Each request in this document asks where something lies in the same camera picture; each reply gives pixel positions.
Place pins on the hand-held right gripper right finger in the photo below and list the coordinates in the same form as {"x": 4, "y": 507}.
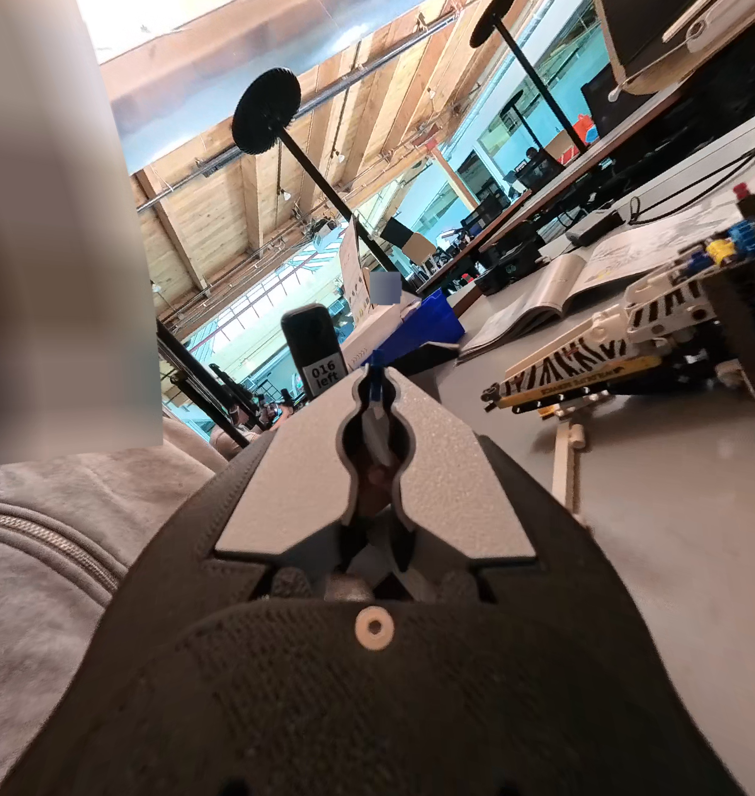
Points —
{"x": 458, "y": 497}

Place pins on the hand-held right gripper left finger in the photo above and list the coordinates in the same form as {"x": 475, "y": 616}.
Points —
{"x": 290, "y": 485}

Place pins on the white lego connector blue pin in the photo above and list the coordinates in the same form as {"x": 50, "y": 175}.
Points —
{"x": 374, "y": 435}

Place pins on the zebra striped lego plane model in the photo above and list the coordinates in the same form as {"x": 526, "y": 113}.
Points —
{"x": 601, "y": 360}

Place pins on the person's left hand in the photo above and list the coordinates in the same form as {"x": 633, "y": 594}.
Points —
{"x": 372, "y": 491}

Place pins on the white cardboard box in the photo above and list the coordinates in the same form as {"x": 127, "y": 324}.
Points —
{"x": 383, "y": 326}

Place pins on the blue plastic storage bin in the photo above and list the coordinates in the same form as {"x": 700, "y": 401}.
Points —
{"x": 427, "y": 329}

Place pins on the open instruction booklet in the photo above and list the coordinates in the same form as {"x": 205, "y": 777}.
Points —
{"x": 539, "y": 305}

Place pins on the black disc topped pole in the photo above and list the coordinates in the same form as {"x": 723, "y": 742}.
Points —
{"x": 490, "y": 22}
{"x": 265, "y": 112}

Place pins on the person's grey fleece hoodie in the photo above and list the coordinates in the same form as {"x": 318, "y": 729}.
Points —
{"x": 41, "y": 591}

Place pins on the black power adapter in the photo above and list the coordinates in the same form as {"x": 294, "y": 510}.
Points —
{"x": 595, "y": 229}

